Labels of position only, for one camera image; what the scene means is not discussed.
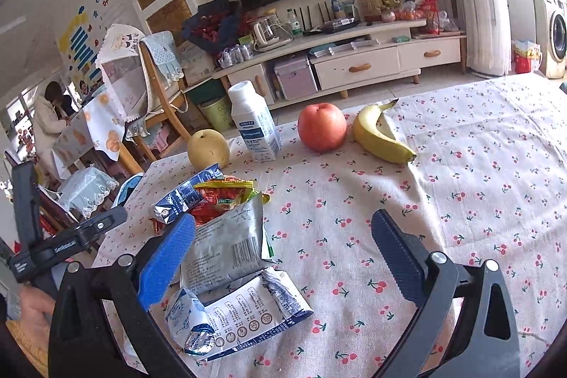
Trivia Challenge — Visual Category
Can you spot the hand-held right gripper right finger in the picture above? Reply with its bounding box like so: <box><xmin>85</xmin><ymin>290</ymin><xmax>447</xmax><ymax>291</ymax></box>
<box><xmin>371</xmin><ymin>209</ymin><xmax>520</xmax><ymax>378</ymax></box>

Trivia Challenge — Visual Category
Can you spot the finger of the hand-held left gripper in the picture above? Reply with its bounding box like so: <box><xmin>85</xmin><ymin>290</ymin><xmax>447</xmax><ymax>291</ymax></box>
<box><xmin>42</xmin><ymin>206</ymin><xmax>128</xmax><ymax>261</ymax></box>
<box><xmin>11</xmin><ymin>162</ymin><xmax>44</xmax><ymax>248</ymax></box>

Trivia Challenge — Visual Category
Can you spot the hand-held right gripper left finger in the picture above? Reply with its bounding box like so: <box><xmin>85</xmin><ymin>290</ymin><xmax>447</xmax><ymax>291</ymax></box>
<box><xmin>49</xmin><ymin>212</ymin><xmax>198</xmax><ymax>378</ymax></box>

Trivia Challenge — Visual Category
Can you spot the blue milk carton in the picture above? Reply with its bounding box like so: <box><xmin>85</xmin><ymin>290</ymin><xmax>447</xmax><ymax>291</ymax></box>
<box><xmin>153</xmin><ymin>164</ymin><xmax>225</xmax><ymax>225</ymax></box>

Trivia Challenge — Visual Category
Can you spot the silver snack bag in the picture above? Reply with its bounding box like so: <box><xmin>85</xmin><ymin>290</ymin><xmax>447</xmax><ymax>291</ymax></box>
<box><xmin>179</xmin><ymin>194</ymin><xmax>275</xmax><ymax>295</ymax></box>

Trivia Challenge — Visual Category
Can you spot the red snack packet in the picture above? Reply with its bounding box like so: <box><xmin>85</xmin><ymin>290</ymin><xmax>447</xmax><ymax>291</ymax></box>
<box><xmin>150</xmin><ymin>178</ymin><xmax>271</xmax><ymax>235</ymax></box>

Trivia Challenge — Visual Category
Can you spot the white milk pouch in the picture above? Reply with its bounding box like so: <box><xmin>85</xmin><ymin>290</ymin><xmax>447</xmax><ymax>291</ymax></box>
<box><xmin>165</xmin><ymin>266</ymin><xmax>314</xmax><ymax>362</ymax></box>

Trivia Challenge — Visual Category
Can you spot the person's left hand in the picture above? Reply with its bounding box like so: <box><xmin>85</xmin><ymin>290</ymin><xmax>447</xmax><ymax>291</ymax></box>
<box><xmin>18</xmin><ymin>285</ymin><xmax>57</xmax><ymax>341</ymax></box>

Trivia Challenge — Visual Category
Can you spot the blue lace chair cushion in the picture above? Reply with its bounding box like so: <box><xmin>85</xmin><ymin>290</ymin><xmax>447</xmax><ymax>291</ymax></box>
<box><xmin>57</xmin><ymin>167</ymin><xmax>120</xmax><ymax>219</ymax></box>

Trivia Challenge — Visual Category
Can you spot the blue and white cloth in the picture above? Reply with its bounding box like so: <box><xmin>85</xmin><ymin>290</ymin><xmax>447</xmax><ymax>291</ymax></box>
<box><xmin>117</xmin><ymin>173</ymin><xmax>145</xmax><ymax>208</ymax></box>

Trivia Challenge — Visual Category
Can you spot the cherry print tablecloth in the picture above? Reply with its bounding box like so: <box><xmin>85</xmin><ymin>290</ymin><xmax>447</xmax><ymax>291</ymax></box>
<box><xmin>91</xmin><ymin>74</ymin><xmax>567</xmax><ymax>378</ymax></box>

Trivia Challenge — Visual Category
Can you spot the orange print dining tablecloth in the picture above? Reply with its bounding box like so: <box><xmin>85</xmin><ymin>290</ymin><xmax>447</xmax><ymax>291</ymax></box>
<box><xmin>52</xmin><ymin>92</ymin><xmax>147</xmax><ymax>175</ymax></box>

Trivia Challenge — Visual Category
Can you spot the yellow pear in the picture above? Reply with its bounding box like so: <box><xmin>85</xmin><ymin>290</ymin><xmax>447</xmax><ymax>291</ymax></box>
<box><xmin>187</xmin><ymin>129</ymin><xmax>230</xmax><ymax>170</ymax></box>

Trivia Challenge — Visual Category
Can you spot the yellow banana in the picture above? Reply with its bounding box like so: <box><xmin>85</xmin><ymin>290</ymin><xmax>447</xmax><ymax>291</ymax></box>
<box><xmin>353</xmin><ymin>98</ymin><xmax>418</xmax><ymax>164</ymax></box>

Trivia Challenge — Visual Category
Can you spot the light wooden chair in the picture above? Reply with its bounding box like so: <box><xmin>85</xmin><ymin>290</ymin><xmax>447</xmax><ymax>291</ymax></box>
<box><xmin>138</xmin><ymin>32</ymin><xmax>192</xmax><ymax>162</ymax></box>

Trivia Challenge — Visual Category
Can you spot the red apple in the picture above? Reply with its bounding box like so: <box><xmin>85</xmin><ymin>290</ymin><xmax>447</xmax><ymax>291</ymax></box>
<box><xmin>298</xmin><ymin>103</ymin><xmax>347</xmax><ymax>153</ymax></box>

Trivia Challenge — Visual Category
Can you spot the green waste bin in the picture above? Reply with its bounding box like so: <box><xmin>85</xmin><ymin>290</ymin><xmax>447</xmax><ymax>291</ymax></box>
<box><xmin>197</xmin><ymin>95</ymin><xmax>233</xmax><ymax>131</ymax></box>

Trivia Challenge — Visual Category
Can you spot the white lace dust cover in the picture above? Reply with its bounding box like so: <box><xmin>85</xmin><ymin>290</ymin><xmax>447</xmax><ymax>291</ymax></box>
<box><xmin>95</xmin><ymin>24</ymin><xmax>153</xmax><ymax>124</ymax></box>

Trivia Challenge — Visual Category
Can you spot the white milk bottle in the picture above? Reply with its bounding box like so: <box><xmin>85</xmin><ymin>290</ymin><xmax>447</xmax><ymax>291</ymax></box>
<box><xmin>227</xmin><ymin>80</ymin><xmax>283</xmax><ymax>163</ymax></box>

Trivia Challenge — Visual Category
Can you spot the dark green box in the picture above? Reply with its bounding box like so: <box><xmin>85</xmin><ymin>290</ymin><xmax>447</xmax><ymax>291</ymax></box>
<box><xmin>186</xmin><ymin>79</ymin><xmax>226</xmax><ymax>104</ymax></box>

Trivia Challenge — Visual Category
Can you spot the blue lace chair back cloth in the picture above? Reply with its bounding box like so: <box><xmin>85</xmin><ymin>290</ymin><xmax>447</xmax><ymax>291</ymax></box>
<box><xmin>141</xmin><ymin>31</ymin><xmax>184</xmax><ymax>83</ymax></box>

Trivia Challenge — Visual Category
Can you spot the white printed box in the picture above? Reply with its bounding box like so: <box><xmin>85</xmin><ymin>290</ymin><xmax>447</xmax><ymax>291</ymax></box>
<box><xmin>177</xmin><ymin>41</ymin><xmax>218</xmax><ymax>86</ymax></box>

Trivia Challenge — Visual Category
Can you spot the white television cabinet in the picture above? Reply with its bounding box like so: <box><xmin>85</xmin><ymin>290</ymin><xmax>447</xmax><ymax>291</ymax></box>
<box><xmin>212</xmin><ymin>18</ymin><xmax>468</xmax><ymax>111</ymax></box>

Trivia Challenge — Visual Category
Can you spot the metal storage case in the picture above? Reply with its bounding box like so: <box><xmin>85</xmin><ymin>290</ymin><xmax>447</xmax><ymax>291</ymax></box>
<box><xmin>273</xmin><ymin>56</ymin><xmax>320</xmax><ymax>102</ymax></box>

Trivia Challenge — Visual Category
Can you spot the pack of silver cans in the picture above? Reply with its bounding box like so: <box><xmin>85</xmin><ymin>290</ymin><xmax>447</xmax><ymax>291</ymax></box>
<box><xmin>217</xmin><ymin>44</ymin><xmax>255</xmax><ymax>69</ymax></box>

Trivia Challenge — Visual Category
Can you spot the dark wrapped bouquet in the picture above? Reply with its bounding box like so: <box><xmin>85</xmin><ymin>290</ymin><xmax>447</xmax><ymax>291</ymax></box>
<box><xmin>181</xmin><ymin>0</ymin><xmax>242</xmax><ymax>55</ymax></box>

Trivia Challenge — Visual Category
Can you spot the red paper gift bag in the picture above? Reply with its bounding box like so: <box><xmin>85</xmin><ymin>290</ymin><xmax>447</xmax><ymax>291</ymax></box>
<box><xmin>513</xmin><ymin>40</ymin><xmax>542</xmax><ymax>74</ymax></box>

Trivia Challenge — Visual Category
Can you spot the black router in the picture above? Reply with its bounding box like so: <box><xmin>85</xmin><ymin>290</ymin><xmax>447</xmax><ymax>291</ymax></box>
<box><xmin>298</xmin><ymin>4</ymin><xmax>359</xmax><ymax>34</ymax></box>

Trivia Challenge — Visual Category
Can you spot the bag of oranges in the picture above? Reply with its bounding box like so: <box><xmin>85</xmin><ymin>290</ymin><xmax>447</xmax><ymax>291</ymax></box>
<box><xmin>383</xmin><ymin>6</ymin><xmax>426</xmax><ymax>23</ymax></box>

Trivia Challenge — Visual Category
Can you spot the glass kettle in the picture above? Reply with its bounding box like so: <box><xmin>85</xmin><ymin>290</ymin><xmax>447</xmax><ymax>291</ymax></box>
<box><xmin>252</xmin><ymin>16</ymin><xmax>284</xmax><ymax>51</ymax></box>

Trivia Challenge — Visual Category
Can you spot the green label plastic bottle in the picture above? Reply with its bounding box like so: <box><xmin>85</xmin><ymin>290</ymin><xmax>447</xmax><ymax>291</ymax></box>
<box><xmin>286</xmin><ymin>8</ymin><xmax>303</xmax><ymax>39</ymax></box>

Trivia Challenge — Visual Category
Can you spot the brown paper bag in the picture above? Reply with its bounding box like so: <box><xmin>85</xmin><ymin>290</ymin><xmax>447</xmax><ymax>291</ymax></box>
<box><xmin>359</xmin><ymin>0</ymin><xmax>391</xmax><ymax>22</ymax></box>

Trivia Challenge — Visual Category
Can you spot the white washing machine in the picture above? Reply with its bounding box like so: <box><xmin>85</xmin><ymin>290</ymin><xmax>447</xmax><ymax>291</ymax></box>
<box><xmin>540</xmin><ymin>0</ymin><xmax>567</xmax><ymax>80</ymax></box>

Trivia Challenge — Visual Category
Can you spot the blue bar wall poster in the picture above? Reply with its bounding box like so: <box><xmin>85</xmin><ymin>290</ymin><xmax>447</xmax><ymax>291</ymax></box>
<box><xmin>57</xmin><ymin>4</ymin><xmax>111</xmax><ymax>95</ymax></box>

